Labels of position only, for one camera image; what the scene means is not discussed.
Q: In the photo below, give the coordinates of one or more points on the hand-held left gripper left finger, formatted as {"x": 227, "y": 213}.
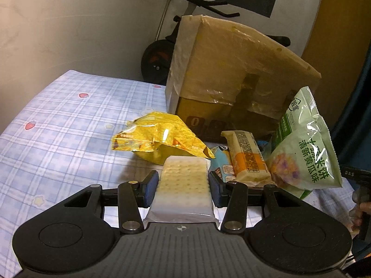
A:
{"x": 150, "y": 188}

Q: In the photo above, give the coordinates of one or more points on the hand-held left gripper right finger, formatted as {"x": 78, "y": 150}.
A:
{"x": 214, "y": 188}

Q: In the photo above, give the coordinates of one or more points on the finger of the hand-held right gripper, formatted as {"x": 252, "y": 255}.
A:
{"x": 356, "y": 175}

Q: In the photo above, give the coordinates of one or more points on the white cracker pack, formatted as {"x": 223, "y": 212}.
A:
{"x": 182, "y": 185}

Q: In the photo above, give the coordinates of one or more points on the yellow snack packet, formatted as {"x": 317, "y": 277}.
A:
{"x": 162, "y": 136}

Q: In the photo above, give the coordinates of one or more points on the cardboard box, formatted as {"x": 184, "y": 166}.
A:
{"x": 200, "y": 111}

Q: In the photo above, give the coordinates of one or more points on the person's right hand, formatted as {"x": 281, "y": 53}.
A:
{"x": 365, "y": 208}

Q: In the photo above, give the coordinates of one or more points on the blue white snack packet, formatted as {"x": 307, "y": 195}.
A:
{"x": 221, "y": 159}

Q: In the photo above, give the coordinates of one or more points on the orange beige cake packet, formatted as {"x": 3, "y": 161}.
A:
{"x": 249, "y": 156}

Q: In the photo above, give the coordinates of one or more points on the green rice cracker bag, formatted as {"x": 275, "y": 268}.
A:
{"x": 301, "y": 156}

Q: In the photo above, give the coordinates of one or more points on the black exercise bike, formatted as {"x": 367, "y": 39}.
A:
{"x": 153, "y": 60}

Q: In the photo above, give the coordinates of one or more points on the wooden door panel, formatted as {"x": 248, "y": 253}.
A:
{"x": 333, "y": 34}

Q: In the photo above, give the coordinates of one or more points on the brass metal pole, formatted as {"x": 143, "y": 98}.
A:
{"x": 163, "y": 14}

